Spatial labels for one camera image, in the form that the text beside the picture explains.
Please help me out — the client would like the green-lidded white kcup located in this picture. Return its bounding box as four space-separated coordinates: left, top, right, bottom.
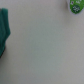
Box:
69 0 83 14

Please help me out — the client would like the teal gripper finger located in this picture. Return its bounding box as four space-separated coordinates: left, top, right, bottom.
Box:
0 8 11 57

